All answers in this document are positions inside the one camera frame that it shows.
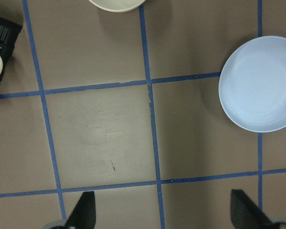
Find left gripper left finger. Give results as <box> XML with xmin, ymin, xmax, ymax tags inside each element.
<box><xmin>64</xmin><ymin>191</ymin><xmax>96</xmax><ymax>229</ymax></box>

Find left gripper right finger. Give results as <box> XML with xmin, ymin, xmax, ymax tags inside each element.
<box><xmin>230</xmin><ymin>189</ymin><xmax>276</xmax><ymax>229</ymax></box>

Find blue plate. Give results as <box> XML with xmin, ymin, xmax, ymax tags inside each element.
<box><xmin>218</xmin><ymin>36</ymin><xmax>286</xmax><ymax>133</ymax></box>

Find black dish rack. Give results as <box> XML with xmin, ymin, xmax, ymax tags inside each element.
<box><xmin>0</xmin><ymin>17</ymin><xmax>22</xmax><ymax>83</ymax></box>

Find cream bowl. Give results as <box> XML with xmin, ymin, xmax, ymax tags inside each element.
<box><xmin>89</xmin><ymin>0</ymin><xmax>145</xmax><ymax>13</ymax></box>

